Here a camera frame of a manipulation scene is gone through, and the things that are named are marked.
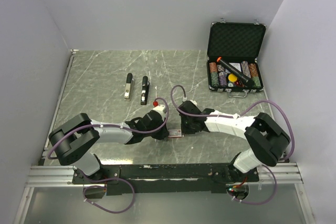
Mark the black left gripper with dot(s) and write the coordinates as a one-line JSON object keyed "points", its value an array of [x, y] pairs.
{"points": [[164, 133]]}

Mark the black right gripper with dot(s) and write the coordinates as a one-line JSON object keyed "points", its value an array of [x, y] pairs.
{"points": [[184, 130]]}

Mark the red white staple box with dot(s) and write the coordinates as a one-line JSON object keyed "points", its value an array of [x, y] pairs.
{"points": [[175, 134]]}

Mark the beige and black stapler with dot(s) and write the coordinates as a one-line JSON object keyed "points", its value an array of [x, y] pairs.
{"points": [[129, 87]]}

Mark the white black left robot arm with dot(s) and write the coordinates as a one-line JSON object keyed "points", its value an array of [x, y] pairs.
{"points": [[72, 141]]}

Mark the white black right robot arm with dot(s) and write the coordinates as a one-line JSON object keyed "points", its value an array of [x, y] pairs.
{"points": [[267, 140]]}

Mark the yellow round chip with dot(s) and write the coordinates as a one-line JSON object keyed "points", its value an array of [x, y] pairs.
{"points": [[232, 78]]}

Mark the black tube with orange cap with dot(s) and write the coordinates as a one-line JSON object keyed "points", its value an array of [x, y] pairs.
{"points": [[247, 81]]}

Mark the black poker chip case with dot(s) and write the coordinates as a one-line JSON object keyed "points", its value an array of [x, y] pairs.
{"points": [[235, 43]]}

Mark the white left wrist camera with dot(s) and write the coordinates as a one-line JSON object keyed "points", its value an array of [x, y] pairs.
{"points": [[160, 108]]}

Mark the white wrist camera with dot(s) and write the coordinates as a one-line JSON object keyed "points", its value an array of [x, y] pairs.
{"points": [[192, 101], [160, 108]]}

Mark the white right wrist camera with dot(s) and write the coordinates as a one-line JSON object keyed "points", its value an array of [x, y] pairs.
{"points": [[192, 101]]}

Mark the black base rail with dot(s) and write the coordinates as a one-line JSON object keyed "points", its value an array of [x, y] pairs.
{"points": [[168, 178]]}

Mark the aluminium frame rail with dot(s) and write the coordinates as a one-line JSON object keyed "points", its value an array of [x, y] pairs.
{"points": [[42, 177]]}

